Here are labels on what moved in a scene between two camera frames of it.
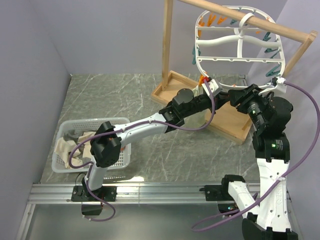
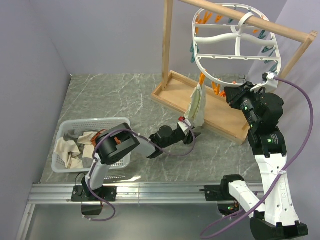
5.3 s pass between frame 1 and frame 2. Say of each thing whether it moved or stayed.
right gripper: stayed
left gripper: moved
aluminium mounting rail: stayed
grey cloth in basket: stayed
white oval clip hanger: moved
